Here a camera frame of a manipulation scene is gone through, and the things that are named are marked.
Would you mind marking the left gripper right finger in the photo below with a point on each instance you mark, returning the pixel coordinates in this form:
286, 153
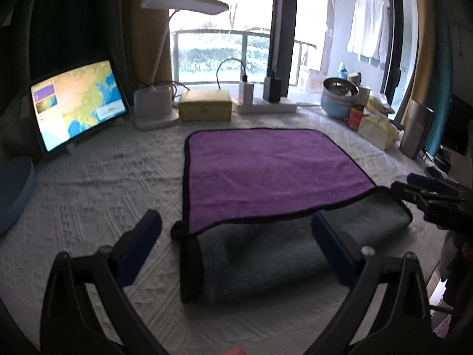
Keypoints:
402, 325

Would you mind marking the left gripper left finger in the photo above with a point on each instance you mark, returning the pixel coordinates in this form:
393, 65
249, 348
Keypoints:
69, 324

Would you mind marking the purple and grey towel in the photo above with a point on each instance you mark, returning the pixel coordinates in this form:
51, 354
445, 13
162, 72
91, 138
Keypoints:
248, 199

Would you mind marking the operator thumb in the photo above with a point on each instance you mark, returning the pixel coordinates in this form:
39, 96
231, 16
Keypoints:
235, 351

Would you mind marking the steel tumbler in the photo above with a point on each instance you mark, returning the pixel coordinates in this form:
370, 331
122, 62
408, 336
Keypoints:
419, 119

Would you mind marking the plastic tissue pack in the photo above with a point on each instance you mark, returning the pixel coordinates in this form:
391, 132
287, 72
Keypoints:
376, 128

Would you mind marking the blue round cushion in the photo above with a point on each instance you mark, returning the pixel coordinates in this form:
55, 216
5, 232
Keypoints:
17, 181

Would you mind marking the light blue pot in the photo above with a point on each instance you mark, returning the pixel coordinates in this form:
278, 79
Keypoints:
337, 106

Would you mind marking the steel bowl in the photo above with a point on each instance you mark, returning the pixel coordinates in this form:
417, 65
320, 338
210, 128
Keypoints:
340, 87

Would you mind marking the white hanging shirt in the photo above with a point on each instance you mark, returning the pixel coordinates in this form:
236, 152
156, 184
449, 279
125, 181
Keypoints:
370, 32

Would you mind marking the tablet with map screen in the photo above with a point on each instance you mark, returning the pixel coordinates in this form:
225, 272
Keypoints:
76, 102

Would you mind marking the black charger plug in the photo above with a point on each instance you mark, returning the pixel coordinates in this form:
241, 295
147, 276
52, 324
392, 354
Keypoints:
272, 90

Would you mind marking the white power strip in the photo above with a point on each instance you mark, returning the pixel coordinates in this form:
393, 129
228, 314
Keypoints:
260, 106

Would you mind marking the white desk lamp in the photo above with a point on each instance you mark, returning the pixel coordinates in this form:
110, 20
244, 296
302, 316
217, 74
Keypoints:
153, 107

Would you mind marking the white charger plug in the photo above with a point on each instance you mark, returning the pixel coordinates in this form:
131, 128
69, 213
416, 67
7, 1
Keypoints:
246, 91

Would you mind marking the yellow tissue box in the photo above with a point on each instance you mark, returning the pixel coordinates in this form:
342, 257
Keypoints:
205, 105

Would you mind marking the yellow curtain left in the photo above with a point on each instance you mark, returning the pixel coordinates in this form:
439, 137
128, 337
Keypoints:
142, 29

